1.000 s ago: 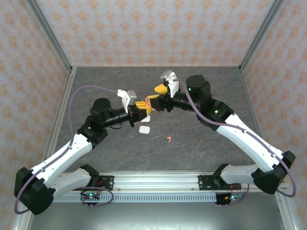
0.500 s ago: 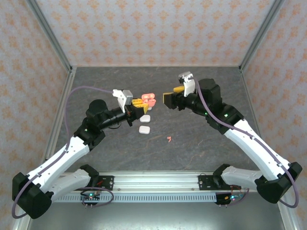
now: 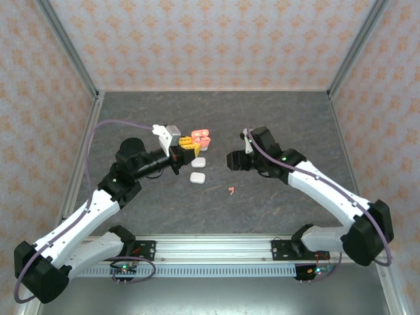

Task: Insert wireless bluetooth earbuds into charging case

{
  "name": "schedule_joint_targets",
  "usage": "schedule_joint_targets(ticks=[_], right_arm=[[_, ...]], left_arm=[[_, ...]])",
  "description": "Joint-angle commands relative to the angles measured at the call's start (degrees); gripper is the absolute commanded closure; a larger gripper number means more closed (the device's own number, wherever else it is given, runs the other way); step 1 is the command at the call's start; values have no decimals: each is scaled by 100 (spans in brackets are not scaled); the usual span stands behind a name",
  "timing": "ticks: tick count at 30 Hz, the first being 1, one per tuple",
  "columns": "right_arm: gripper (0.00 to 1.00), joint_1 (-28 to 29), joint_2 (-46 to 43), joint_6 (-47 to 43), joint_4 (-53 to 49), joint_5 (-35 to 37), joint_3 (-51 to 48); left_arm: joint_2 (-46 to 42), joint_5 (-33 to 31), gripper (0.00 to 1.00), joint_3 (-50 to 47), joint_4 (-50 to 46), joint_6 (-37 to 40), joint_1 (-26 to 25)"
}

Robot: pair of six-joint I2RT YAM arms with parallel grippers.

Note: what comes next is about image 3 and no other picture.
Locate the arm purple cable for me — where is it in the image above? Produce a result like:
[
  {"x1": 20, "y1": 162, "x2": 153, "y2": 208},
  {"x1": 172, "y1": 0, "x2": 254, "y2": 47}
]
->
[
  {"x1": 245, "y1": 127, "x2": 394, "y2": 283},
  {"x1": 14, "y1": 119, "x2": 157, "y2": 303}
]

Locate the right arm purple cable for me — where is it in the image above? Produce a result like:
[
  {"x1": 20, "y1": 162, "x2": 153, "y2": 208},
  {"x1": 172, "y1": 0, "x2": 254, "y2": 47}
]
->
[{"x1": 245, "y1": 127, "x2": 394, "y2": 283}]

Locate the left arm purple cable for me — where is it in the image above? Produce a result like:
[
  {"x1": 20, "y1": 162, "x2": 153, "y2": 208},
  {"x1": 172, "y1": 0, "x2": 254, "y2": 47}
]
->
[{"x1": 14, "y1": 119, "x2": 157, "y2": 303}]

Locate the slotted grey cable duct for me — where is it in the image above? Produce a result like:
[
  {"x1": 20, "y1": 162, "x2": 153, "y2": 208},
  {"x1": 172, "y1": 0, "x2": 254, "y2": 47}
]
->
[{"x1": 70, "y1": 265, "x2": 298, "y2": 279}]

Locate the grey metal sheet panel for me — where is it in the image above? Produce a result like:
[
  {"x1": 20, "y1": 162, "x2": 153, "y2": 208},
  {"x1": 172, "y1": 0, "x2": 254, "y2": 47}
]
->
[{"x1": 35, "y1": 275, "x2": 393, "y2": 315}]

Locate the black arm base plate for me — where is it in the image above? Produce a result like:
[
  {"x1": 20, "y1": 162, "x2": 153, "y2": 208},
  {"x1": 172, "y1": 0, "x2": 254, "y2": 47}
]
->
[
  {"x1": 123, "y1": 240, "x2": 157, "y2": 262},
  {"x1": 271, "y1": 238, "x2": 298, "y2": 263}
]

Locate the long aluminium mounting rail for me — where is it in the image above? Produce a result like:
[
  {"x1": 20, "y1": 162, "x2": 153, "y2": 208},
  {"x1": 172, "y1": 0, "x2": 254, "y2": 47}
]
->
[{"x1": 75, "y1": 233, "x2": 396, "y2": 264}]

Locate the small electronics board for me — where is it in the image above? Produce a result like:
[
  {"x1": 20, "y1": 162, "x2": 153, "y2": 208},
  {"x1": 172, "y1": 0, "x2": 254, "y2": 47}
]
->
[
  {"x1": 306, "y1": 264, "x2": 334, "y2": 276},
  {"x1": 110, "y1": 263, "x2": 138, "y2": 276}
]

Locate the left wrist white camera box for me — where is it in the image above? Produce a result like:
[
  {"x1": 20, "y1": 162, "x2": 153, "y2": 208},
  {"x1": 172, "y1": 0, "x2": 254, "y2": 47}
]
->
[{"x1": 152, "y1": 123, "x2": 182, "y2": 158}]

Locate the aluminium frame post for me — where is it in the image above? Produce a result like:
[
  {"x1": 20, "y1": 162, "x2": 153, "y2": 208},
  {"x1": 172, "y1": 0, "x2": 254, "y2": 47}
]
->
[
  {"x1": 34, "y1": 0, "x2": 101, "y2": 101},
  {"x1": 327, "y1": 0, "x2": 392, "y2": 101}
]

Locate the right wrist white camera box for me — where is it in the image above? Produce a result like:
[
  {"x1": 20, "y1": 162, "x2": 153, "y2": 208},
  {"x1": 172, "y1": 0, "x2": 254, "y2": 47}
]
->
[{"x1": 240, "y1": 128, "x2": 254, "y2": 155}]

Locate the aluminium table side rail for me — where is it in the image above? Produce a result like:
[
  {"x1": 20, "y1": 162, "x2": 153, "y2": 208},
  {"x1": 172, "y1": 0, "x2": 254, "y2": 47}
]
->
[
  {"x1": 57, "y1": 91, "x2": 106, "y2": 227},
  {"x1": 327, "y1": 91, "x2": 377, "y2": 238}
]

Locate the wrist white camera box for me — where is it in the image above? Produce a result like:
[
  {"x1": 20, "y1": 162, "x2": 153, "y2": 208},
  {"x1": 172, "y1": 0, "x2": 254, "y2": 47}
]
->
[
  {"x1": 152, "y1": 123, "x2": 182, "y2": 158},
  {"x1": 240, "y1": 128, "x2": 254, "y2": 155}
]

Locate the pink earbud charging case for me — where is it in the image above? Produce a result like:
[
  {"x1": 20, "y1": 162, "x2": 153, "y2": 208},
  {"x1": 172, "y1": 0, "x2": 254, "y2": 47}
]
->
[{"x1": 191, "y1": 128, "x2": 213, "y2": 147}]

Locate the short aluminium frame rail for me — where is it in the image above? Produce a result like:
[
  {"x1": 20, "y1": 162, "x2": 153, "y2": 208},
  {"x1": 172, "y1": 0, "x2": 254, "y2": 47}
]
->
[
  {"x1": 16, "y1": 301, "x2": 43, "y2": 315},
  {"x1": 375, "y1": 264, "x2": 410, "y2": 315}
]

